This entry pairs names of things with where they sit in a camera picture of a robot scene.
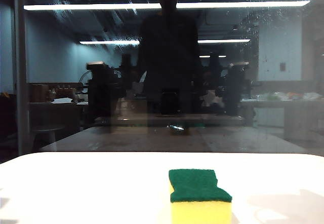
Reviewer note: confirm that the yellow sponge with green pad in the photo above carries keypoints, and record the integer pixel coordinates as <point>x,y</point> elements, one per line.
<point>200,188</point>

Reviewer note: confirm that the white round stool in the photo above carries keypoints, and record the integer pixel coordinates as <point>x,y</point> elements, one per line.
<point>46,130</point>

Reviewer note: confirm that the grey vertical frame post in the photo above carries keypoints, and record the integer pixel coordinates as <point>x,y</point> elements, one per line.
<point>20,82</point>

